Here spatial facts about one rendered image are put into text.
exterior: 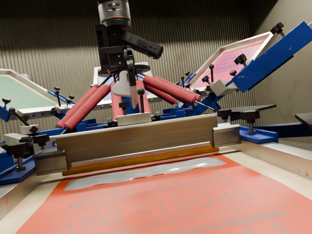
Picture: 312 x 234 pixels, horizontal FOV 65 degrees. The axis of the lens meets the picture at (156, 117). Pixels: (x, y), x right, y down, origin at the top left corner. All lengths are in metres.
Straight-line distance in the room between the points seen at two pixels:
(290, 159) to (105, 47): 0.45
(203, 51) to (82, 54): 2.36
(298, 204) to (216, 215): 0.11
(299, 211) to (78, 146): 0.47
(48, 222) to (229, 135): 0.45
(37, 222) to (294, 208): 0.37
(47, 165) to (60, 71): 3.88
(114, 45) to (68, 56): 3.90
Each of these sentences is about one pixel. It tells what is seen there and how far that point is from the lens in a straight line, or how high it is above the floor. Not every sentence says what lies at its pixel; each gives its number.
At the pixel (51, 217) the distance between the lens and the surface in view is 0.45.
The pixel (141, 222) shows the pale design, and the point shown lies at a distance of 0.37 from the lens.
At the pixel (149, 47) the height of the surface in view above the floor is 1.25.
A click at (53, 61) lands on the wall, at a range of 4.51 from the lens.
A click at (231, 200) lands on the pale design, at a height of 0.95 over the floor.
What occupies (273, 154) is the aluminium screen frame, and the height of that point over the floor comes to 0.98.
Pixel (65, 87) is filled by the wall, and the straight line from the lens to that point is 4.45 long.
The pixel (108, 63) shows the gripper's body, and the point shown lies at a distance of 0.60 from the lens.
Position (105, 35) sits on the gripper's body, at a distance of 0.64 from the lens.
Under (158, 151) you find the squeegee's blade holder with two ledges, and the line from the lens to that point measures 0.62.
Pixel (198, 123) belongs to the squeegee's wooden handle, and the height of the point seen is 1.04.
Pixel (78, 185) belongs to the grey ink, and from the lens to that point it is 0.57.
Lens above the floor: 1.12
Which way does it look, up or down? 4 degrees down
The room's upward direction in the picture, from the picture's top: 7 degrees counter-clockwise
